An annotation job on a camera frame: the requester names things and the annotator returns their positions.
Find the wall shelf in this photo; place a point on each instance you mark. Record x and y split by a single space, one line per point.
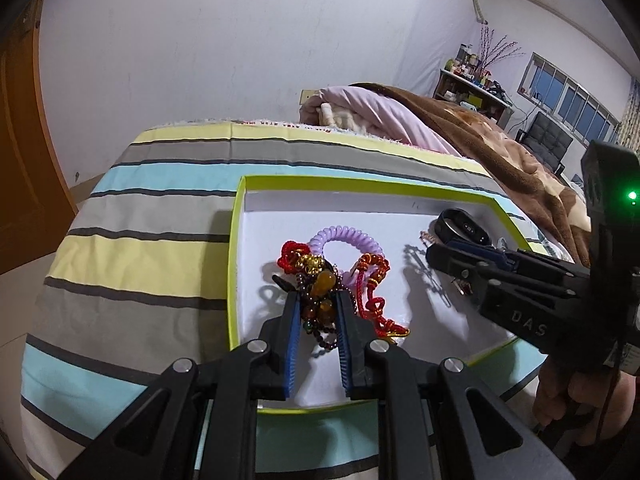
470 92

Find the wooden door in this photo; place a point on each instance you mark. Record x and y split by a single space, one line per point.
25 160

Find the black smart band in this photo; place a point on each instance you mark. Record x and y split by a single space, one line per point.
457 225

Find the pink quilt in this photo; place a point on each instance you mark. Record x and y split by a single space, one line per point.
395 120

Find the purple flower branches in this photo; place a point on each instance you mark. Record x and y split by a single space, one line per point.
492 50

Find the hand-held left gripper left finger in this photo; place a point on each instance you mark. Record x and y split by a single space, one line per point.
294 350

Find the window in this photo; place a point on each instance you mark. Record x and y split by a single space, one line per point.
570 95

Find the black chair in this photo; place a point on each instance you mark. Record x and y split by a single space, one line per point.
547 140

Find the striped bedsheet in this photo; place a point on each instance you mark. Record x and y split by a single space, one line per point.
150 260

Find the row of small bottles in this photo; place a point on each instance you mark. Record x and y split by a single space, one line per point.
472 67

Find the green cardboard box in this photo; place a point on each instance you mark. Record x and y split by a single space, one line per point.
260 270

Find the brown blanket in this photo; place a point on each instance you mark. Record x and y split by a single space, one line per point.
510 155

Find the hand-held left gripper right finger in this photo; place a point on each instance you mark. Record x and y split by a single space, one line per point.
344 350

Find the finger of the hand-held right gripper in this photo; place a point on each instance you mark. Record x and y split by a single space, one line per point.
530 264
465 267

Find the patterned curtain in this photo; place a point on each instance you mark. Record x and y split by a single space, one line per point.
631 115

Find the person's right hand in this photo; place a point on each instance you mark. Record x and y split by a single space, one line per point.
575 400

